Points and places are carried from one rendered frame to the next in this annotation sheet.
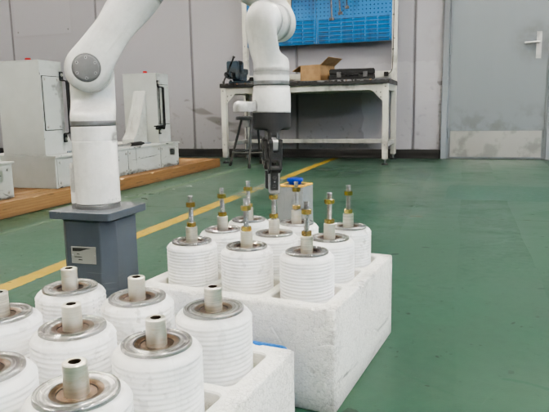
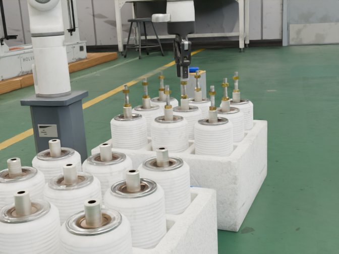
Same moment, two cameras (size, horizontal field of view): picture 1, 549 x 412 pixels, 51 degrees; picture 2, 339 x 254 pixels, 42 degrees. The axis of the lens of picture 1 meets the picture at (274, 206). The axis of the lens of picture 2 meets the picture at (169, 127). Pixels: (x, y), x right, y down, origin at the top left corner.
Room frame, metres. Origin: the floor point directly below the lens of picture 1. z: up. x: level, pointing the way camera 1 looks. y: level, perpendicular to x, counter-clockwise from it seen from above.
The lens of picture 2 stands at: (-0.06, 0.09, 0.52)
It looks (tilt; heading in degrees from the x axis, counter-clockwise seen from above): 15 degrees down; 358
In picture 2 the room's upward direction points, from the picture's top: 3 degrees counter-clockwise
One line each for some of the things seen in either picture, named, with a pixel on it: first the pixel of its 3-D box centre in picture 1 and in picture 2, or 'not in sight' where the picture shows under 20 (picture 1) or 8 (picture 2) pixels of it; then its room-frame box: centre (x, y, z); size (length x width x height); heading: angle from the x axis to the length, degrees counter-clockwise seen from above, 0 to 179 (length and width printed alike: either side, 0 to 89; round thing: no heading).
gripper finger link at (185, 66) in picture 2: (274, 177); (185, 69); (1.10, 0.00, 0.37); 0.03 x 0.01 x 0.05; 6
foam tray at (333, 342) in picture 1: (274, 311); (187, 163); (1.14, 0.00, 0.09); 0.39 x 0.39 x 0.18; 65
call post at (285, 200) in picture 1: (295, 246); (194, 117); (1.43, -0.05, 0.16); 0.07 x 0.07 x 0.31; 65
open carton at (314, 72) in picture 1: (317, 70); not in sight; (5.78, -0.44, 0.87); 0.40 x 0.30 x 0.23; 58
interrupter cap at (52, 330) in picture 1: (73, 328); (71, 181); (0.64, 0.24, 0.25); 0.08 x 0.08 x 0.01
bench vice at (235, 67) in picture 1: (235, 71); not in sight; (5.60, 0.34, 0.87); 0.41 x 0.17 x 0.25; 162
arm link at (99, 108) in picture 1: (91, 89); (44, 8); (1.22, 0.37, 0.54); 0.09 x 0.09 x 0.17; 11
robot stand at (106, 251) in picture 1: (103, 275); (61, 143); (1.22, 0.37, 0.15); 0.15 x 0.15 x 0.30; 72
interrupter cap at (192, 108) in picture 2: (274, 233); (184, 109); (1.14, 0.00, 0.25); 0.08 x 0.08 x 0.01
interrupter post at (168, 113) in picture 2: (246, 239); (168, 114); (1.03, 0.05, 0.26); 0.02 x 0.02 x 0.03
